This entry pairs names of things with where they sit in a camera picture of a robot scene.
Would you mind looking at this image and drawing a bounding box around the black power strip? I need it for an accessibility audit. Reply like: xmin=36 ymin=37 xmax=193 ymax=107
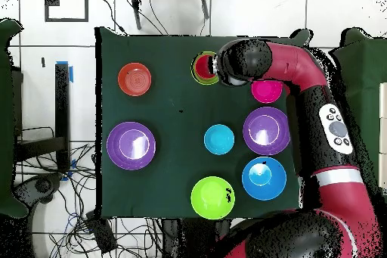
xmin=84 ymin=210 xmax=118 ymax=254

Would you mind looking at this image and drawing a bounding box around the grey cable bundle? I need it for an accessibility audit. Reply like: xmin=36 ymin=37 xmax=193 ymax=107
xmin=14 ymin=126 xmax=164 ymax=258

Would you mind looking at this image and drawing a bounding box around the small green bowl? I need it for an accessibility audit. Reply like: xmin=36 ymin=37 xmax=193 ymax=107
xmin=190 ymin=51 xmax=220 ymax=85

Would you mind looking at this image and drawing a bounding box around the black metal stand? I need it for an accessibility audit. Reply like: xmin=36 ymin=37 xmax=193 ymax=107
xmin=13 ymin=63 xmax=71 ymax=173

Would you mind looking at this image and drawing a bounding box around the small blue bowl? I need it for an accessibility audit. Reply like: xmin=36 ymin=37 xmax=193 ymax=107
xmin=203 ymin=123 xmax=236 ymax=156

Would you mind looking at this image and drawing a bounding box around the red cup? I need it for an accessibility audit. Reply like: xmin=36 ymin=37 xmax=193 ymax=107
xmin=193 ymin=53 xmax=217 ymax=79

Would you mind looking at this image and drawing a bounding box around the dark green tablecloth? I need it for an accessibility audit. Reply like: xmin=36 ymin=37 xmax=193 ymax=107
xmin=94 ymin=26 xmax=312 ymax=219

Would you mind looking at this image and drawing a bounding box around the wide purple bowl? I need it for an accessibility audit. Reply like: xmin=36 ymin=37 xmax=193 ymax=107
xmin=106 ymin=121 xmax=157 ymax=171
xmin=242 ymin=106 xmax=292 ymax=157

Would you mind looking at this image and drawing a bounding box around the large green bowl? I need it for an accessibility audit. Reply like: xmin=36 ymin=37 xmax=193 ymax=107
xmin=190 ymin=176 xmax=236 ymax=220

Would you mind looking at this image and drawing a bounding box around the pink bowl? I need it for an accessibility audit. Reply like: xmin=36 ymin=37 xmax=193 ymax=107
xmin=250 ymin=79 xmax=283 ymax=104

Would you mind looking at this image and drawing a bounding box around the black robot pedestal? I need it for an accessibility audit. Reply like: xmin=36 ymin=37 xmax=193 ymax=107
xmin=161 ymin=218 xmax=234 ymax=258

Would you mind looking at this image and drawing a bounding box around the thin black floor cable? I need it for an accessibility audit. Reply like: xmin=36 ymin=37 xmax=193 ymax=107
xmin=97 ymin=0 xmax=127 ymax=36

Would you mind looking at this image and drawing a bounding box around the black grey machine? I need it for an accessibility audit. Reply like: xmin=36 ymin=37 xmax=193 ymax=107
xmin=13 ymin=173 xmax=64 ymax=219

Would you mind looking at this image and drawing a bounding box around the green cloth covered table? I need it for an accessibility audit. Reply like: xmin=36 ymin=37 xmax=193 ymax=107
xmin=0 ymin=18 xmax=28 ymax=219
xmin=329 ymin=27 xmax=387 ymax=204

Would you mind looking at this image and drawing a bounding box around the orange bowl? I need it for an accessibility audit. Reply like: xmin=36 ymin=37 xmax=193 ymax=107
xmin=117 ymin=62 xmax=153 ymax=98

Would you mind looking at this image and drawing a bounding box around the large blue bowl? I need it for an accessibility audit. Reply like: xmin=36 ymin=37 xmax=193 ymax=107
xmin=241 ymin=156 xmax=287 ymax=201

